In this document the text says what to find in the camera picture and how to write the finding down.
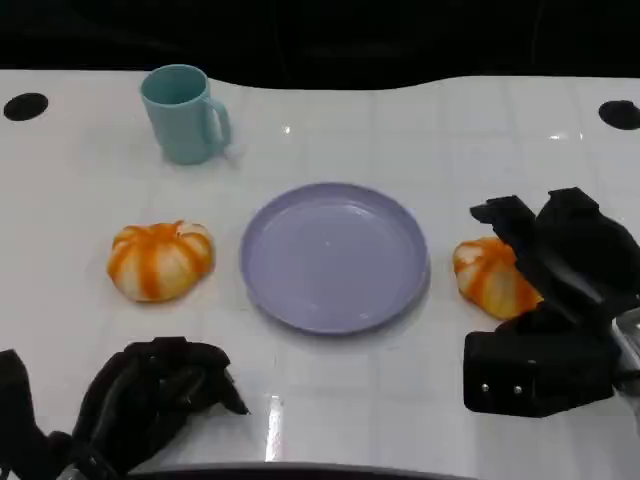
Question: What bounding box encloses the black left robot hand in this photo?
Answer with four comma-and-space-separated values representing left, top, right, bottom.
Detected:
72, 337, 250, 476

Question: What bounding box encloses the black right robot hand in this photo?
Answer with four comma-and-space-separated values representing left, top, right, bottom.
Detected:
468, 187, 640, 324

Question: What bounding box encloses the orange and white bread roll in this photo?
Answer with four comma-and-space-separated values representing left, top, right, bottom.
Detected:
106, 221, 217, 304
452, 236, 545, 322

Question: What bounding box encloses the dark robot torso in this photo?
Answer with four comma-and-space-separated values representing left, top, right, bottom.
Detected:
132, 462, 481, 480

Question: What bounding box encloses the lilac plate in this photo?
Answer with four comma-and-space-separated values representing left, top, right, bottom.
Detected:
239, 182, 431, 336

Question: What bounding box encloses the pale green mug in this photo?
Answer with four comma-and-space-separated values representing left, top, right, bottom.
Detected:
138, 63, 233, 166

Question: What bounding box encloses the black backdrop cloth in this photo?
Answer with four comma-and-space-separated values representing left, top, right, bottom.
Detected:
0, 0, 640, 94

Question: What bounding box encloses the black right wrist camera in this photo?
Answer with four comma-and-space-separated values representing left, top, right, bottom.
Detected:
462, 305, 622, 419

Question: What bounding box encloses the black table cable hole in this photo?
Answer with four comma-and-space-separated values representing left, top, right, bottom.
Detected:
3, 92, 50, 121
598, 99, 640, 131

